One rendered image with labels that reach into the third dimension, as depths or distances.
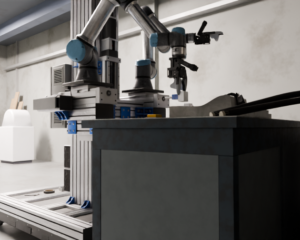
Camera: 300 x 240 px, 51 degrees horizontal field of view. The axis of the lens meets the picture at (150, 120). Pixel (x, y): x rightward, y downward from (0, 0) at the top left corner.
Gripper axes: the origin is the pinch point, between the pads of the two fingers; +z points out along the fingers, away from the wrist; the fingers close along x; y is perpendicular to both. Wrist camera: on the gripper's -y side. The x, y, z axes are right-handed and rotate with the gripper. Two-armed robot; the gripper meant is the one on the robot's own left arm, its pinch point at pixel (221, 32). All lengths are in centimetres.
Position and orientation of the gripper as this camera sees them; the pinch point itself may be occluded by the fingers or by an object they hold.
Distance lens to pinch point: 242.2
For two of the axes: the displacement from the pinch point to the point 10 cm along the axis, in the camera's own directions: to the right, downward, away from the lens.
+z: 9.6, -0.1, -2.8
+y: 0.4, 9.9, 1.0
